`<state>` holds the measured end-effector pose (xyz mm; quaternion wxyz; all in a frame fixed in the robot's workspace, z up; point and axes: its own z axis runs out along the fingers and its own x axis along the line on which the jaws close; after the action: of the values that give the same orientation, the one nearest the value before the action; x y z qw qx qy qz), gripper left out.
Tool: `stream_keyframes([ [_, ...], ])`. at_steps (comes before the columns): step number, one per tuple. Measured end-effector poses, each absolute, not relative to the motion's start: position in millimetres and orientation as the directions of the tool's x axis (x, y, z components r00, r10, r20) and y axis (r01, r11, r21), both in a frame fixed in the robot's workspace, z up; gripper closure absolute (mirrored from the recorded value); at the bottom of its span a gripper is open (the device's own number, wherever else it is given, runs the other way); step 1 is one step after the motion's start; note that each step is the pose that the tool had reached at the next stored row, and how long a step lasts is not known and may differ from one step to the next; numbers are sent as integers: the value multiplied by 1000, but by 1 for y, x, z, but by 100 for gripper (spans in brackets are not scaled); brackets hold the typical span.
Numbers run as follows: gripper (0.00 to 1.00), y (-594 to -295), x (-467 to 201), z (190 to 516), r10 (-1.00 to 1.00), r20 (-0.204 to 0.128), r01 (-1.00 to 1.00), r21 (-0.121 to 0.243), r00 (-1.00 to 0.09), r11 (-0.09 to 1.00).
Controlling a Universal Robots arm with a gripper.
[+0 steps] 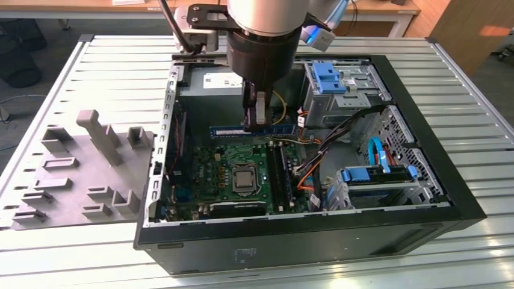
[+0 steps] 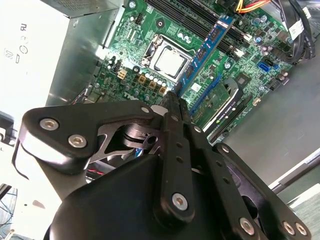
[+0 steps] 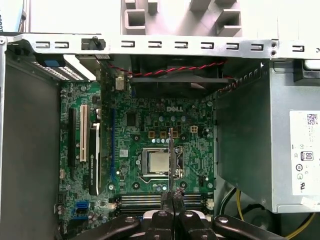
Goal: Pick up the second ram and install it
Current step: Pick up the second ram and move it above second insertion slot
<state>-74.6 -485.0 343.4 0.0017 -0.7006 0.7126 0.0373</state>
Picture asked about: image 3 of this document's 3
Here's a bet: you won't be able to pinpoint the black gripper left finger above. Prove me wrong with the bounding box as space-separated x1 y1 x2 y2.
71 191 176 240

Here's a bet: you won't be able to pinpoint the black case fan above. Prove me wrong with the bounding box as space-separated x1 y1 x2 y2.
129 56 234 99

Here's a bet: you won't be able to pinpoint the black graphics card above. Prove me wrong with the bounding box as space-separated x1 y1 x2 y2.
88 108 103 197

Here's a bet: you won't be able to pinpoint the silver CPU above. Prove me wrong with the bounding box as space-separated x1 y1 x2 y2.
149 152 173 174

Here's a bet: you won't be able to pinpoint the red black twisted wire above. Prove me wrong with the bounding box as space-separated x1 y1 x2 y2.
108 59 239 93

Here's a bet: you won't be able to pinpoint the grey power supply unit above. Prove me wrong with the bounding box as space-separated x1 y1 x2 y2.
216 59 320 214

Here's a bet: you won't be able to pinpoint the black PC case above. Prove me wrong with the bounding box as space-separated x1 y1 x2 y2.
0 31 320 240

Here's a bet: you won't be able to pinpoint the metal socket cover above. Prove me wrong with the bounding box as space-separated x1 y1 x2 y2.
138 146 185 181

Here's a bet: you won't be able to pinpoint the grey parts rack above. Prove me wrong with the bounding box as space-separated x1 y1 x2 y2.
121 0 243 38

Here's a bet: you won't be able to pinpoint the vented metal slot cover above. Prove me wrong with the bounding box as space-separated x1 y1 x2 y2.
32 54 96 82

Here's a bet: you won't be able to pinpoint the white expansion slot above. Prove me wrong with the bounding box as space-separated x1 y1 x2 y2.
79 104 89 161

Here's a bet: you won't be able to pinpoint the metal locking lever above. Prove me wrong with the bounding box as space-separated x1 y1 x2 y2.
136 174 176 180

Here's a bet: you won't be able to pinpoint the blue SATA port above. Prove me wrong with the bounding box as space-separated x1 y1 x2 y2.
74 201 90 220

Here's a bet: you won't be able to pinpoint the green motherboard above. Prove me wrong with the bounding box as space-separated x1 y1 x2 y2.
58 81 216 240

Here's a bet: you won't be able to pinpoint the black expansion slot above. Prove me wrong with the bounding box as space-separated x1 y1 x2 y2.
67 107 77 181

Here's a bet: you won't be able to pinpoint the yellow power wires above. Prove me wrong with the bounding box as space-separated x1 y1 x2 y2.
234 188 317 240

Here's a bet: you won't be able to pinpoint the black RAM slot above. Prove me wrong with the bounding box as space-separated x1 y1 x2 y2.
117 198 209 203
117 201 209 206
117 194 209 199

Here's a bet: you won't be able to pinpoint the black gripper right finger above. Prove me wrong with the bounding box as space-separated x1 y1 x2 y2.
174 192 284 240

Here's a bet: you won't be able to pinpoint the blue card latch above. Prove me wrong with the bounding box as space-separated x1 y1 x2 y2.
43 57 66 68

